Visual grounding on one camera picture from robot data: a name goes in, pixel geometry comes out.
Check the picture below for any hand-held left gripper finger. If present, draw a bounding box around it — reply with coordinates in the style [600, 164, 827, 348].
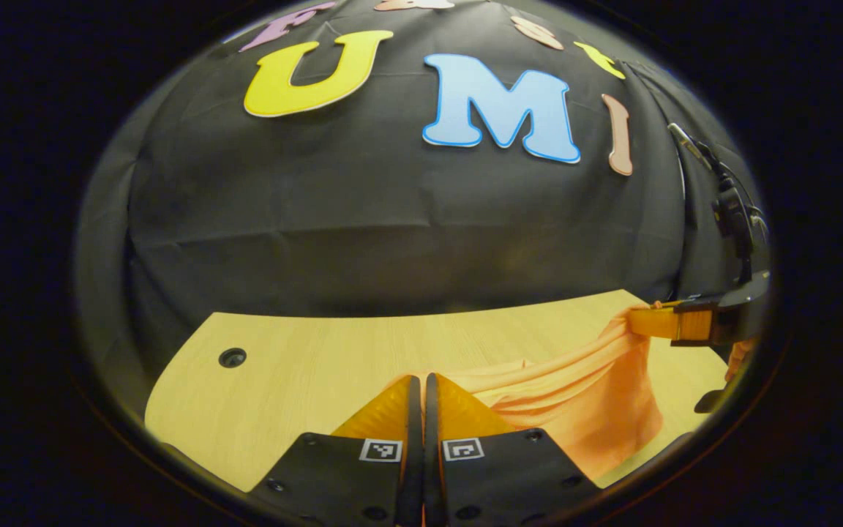
[246, 375, 424, 527]
[424, 373, 607, 527]

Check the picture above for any orange T-shirt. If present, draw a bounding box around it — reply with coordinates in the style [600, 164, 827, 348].
[385, 304, 667, 487]

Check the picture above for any black backdrop cloth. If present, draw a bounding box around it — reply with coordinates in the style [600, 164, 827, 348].
[74, 0, 763, 381]

